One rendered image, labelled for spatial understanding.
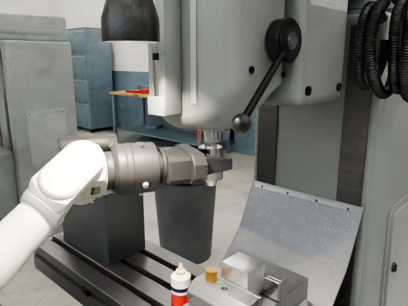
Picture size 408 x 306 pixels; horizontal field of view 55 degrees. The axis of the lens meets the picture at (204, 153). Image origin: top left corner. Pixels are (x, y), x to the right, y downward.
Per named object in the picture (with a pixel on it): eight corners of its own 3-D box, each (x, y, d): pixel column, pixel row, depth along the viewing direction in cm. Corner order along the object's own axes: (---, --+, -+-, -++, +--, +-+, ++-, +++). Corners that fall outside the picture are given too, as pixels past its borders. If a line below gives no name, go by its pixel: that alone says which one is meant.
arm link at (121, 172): (139, 180, 61) (63, 188, 57) (130, 205, 70) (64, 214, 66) (128, 120, 66) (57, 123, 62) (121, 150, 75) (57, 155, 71)
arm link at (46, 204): (113, 155, 61) (51, 218, 53) (108, 179, 68) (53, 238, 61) (81, 130, 61) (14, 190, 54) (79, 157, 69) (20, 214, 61)
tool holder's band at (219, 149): (212, 147, 75) (212, 142, 75) (228, 152, 72) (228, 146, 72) (192, 151, 72) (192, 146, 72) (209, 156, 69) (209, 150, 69)
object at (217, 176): (212, 173, 76) (212, 147, 75) (227, 178, 73) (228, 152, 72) (193, 177, 74) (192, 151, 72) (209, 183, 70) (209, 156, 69)
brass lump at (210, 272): (211, 283, 70) (211, 274, 69) (203, 278, 71) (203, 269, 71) (220, 278, 71) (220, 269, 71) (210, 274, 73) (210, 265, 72)
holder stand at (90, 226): (108, 266, 97) (103, 190, 92) (62, 240, 111) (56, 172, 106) (146, 249, 105) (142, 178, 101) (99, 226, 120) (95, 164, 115)
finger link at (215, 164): (230, 171, 72) (199, 174, 70) (231, 154, 71) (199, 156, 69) (234, 173, 70) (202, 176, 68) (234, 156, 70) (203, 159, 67)
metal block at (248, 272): (246, 303, 69) (248, 273, 67) (221, 290, 73) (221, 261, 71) (263, 291, 73) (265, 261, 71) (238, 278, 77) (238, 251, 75)
